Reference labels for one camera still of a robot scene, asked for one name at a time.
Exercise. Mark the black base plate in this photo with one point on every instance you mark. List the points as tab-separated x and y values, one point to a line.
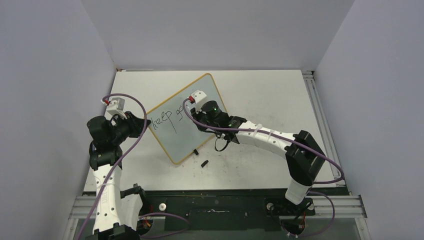
230	210

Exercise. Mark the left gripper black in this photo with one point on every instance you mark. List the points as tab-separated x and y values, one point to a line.
136	125

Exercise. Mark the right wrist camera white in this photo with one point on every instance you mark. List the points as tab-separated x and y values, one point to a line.
198	98

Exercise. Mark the yellow framed whiteboard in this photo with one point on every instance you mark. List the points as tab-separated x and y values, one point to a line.
175	132

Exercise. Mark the aluminium frame rail right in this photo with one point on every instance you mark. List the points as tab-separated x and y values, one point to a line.
328	142

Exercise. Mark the black marker cap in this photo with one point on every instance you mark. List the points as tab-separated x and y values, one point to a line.
204	163

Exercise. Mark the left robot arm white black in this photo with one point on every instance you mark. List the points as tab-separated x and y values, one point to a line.
117	211

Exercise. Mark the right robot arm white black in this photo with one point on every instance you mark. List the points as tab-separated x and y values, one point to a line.
304	157

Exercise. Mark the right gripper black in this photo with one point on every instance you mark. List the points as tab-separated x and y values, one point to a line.
196	116

